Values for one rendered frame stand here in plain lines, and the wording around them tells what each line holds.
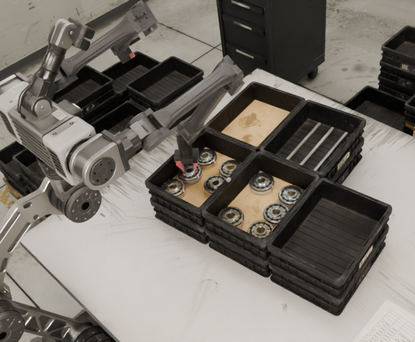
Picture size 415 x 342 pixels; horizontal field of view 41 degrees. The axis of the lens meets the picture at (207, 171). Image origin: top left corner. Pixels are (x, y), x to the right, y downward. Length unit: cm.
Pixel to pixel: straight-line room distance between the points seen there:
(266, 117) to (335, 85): 164
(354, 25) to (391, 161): 246
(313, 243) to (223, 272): 37
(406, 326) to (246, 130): 110
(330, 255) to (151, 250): 74
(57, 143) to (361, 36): 352
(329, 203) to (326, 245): 21
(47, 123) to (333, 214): 114
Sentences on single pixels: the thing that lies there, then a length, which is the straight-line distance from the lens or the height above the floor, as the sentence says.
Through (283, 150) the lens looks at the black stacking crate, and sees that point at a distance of 248.
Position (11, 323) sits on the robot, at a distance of 208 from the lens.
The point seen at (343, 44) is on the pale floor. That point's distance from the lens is 470.
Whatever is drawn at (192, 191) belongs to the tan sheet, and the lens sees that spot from 235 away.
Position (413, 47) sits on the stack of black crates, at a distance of 379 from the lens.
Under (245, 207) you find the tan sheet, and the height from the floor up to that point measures 83.
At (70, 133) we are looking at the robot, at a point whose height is 153.
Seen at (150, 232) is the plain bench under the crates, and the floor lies 70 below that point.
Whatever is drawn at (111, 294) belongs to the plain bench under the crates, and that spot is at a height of 70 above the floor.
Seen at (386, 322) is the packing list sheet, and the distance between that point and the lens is 212.
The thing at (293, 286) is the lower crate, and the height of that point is 74.
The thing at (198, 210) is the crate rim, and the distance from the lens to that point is 214.
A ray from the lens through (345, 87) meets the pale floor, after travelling 422.
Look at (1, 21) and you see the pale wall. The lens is 489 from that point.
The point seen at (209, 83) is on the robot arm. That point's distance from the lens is 179.
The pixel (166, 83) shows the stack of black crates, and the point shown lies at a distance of 357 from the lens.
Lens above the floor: 252
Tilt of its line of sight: 44 degrees down
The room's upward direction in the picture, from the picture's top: 10 degrees counter-clockwise
